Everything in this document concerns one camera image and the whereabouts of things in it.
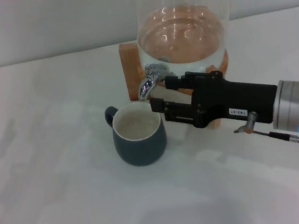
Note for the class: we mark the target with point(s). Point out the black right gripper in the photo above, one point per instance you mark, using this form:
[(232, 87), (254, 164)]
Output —
[(239, 97)]

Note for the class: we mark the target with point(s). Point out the black cup white inside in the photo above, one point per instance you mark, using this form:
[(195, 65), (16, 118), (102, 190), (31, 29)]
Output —
[(143, 151)]

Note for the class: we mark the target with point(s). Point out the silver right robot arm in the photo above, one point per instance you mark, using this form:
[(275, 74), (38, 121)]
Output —
[(296, 104)]

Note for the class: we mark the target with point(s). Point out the chrome faucet tap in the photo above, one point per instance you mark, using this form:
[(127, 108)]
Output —
[(147, 86)]

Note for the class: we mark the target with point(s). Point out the wooden dispenser stand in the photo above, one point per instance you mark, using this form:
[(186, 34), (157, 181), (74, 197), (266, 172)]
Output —
[(130, 73)]

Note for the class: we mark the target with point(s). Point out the glass water dispenser jar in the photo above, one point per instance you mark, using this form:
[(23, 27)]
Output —
[(185, 46)]

